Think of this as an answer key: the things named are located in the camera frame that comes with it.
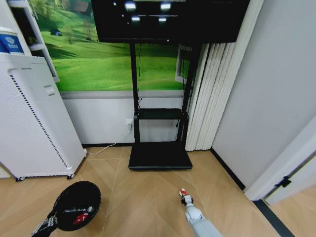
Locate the white vertical blinds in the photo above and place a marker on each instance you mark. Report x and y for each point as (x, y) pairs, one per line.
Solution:
(209, 98)

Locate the black television floor stand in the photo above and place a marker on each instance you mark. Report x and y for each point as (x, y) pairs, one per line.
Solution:
(160, 155)

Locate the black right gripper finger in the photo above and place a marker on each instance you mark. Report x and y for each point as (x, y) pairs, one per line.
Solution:
(188, 193)
(181, 194)

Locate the black floor threshold strip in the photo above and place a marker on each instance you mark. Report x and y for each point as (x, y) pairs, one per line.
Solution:
(274, 218)

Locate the small red white trash packet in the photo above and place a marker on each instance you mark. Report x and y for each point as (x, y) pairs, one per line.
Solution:
(183, 191)

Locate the black door hinge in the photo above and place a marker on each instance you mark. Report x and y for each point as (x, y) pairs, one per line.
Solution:
(284, 182)

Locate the white perforated air purifier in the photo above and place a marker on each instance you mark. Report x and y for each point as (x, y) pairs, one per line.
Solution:
(29, 128)

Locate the green meadow wall mural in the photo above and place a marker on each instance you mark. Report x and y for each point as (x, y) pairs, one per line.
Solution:
(98, 64)

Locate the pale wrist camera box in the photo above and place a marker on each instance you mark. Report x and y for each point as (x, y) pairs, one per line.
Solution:
(188, 198)

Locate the white door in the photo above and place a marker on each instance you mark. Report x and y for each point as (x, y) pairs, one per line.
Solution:
(291, 163)

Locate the white shelf unit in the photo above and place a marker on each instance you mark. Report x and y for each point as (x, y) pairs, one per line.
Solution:
(32, 39)

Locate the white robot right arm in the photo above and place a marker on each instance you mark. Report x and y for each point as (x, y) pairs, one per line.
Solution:
(197, 222)

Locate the white wall socket with plug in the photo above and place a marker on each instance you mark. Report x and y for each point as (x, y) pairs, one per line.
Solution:
(129, 123)

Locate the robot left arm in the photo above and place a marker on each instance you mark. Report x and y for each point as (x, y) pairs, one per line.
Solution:
(34, 234)

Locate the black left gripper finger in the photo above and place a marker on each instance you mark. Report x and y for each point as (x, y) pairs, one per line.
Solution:
(54, 217)

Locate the black purifier caster wheel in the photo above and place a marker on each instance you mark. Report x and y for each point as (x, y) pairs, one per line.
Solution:
(71, 176)
(21, 178)

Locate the black television screen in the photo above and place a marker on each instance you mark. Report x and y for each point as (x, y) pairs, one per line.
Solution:
(172, 27)

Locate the blue white carton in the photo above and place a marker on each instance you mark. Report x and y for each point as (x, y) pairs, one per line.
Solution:
(11, 42)

